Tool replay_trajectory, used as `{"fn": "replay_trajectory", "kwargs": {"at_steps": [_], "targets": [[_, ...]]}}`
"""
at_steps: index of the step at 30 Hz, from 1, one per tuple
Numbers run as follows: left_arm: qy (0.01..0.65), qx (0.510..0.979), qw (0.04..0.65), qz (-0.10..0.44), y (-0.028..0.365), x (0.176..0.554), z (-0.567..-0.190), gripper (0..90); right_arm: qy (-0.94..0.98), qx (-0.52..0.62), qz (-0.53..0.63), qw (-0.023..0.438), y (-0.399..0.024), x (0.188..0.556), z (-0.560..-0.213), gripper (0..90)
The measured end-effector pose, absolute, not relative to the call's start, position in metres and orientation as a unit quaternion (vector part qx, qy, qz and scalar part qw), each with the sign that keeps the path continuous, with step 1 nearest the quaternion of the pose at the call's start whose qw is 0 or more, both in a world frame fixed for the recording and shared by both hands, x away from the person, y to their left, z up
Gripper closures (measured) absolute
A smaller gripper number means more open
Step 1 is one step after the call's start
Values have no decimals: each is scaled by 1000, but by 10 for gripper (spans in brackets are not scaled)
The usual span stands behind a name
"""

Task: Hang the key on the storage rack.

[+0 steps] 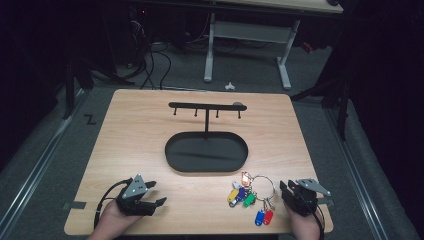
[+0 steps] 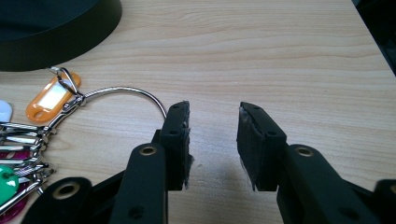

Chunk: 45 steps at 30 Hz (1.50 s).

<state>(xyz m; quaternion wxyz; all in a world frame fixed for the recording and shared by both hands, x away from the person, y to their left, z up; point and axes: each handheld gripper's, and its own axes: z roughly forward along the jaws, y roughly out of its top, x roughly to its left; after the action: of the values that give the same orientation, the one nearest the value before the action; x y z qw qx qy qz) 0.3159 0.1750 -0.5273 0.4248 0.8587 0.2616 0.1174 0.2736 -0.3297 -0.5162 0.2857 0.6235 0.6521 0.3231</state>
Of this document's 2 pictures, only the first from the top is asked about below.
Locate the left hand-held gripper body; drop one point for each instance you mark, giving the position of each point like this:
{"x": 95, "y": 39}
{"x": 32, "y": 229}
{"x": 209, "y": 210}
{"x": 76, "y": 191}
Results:
{"x": 133, "y": 195}

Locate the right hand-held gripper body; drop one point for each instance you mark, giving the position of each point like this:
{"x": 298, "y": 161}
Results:
{"x": 305, "y": 198}

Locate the person's right hand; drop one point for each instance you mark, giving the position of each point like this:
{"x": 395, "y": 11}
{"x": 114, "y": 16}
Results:
{"x": 305, "y": 226}

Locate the person's left hand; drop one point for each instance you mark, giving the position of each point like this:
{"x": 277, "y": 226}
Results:
{"x": 111, "y": 221}

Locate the grey tape strip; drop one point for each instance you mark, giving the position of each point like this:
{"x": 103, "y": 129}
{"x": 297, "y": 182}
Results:
{"x": 77, "y": 205}
{"x": 326, "y": 201}

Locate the red key tag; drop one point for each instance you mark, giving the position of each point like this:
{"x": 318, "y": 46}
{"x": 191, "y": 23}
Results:
{"x": 268, "y": 216}

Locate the green key tag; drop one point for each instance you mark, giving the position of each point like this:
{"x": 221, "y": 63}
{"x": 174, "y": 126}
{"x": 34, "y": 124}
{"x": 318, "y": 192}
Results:
{"x": 249, "y": 200}

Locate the bright blue key tag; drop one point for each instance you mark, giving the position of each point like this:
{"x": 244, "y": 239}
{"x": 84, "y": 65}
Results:
{"x": 259, "y": 217}

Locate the dark blue key tag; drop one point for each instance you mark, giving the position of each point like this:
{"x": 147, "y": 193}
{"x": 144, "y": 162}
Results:
{"x": 240, "y": 194}

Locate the white key tag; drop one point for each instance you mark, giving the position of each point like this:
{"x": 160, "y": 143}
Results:
{"x": 236, "y": 185}

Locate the yellow key tag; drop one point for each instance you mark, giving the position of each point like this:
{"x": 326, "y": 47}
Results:
{"x": 233, "y": 196}

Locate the black key rack with tray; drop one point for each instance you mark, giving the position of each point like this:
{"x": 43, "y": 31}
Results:
{"x": 206, "y": 153}

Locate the black tape floor mark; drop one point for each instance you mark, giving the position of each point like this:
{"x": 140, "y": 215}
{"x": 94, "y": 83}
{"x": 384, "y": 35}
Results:
{"x": 90, "y": 119}

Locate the black tripod stand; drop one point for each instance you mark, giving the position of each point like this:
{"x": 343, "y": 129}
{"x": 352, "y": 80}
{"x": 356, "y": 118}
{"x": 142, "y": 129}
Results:
{"x": 341, "y": 110}
{"x": 71, "y": 86}

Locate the small grey round disc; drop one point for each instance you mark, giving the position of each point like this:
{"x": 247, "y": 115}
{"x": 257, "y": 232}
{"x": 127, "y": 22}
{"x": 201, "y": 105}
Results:
{"x": 238, "y": 103}

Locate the small white floor object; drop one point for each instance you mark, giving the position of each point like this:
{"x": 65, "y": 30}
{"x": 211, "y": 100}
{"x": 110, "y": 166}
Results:
{"x": 229, "y": 86}

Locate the dark computer tower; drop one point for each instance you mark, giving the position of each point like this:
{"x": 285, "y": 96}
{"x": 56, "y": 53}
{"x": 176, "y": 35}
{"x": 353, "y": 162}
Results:
{"x": 138, "y": 36}

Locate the metal floor rail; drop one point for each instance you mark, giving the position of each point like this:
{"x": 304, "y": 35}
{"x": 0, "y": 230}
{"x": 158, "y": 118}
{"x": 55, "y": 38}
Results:
{"x": 36, "y": 170}
{"x": 360, "y": 180}

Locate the white metal frame desk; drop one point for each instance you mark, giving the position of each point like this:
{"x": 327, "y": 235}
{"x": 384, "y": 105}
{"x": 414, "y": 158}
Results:
{"x": 250, "y": 31}

